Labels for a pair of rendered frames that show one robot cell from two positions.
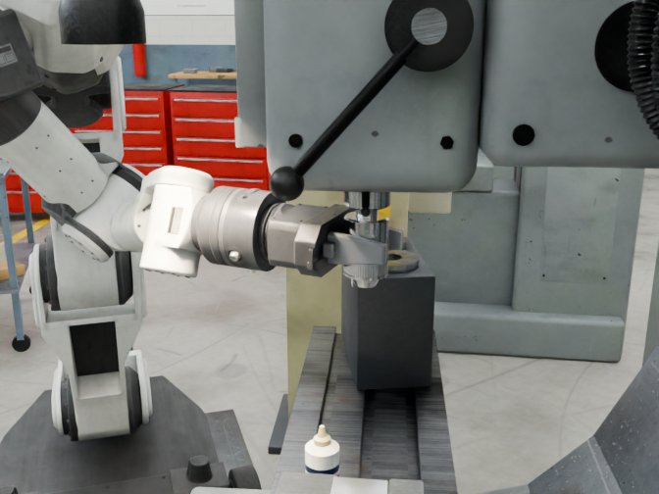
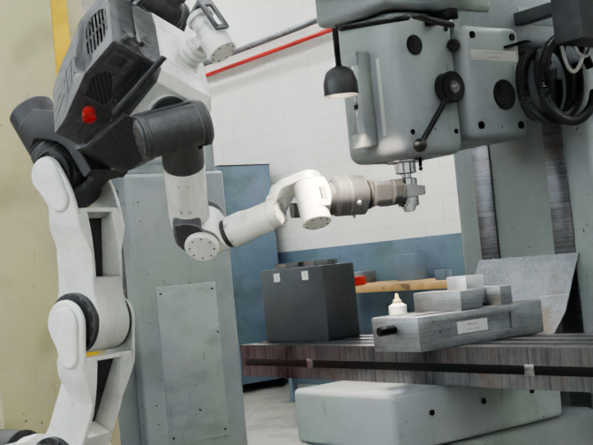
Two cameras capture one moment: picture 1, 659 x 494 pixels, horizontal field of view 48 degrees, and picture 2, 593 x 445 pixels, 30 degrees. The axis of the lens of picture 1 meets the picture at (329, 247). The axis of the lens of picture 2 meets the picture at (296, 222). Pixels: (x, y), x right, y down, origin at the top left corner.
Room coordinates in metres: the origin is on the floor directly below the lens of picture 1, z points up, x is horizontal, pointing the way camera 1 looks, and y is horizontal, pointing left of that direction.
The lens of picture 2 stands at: (-0.97, 1.79, 1.11)
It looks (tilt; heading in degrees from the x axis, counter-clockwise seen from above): 2 degrees up; 319
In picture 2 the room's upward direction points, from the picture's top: 6 degrees counter-clockwise
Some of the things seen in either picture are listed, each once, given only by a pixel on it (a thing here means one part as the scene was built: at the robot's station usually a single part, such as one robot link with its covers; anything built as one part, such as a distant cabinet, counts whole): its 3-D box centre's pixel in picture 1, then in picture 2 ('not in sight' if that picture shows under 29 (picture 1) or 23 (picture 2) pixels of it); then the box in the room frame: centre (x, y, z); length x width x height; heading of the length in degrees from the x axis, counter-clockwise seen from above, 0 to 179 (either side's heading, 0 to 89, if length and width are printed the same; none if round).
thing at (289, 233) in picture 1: (286, 235); (370, 195); (0.78, 0.05, 1.24); 0.13 x 0.12 x 0.10; 157
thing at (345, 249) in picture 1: (354, 251); (412, 190); (0.71, -0.03, 1.24); 0.06 x 0.02 x 0.03; 67
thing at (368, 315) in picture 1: (383, 305); (309, 299); (1.17, -0.09, 1.00); 0.22 x 0.12 x 0.20; 5
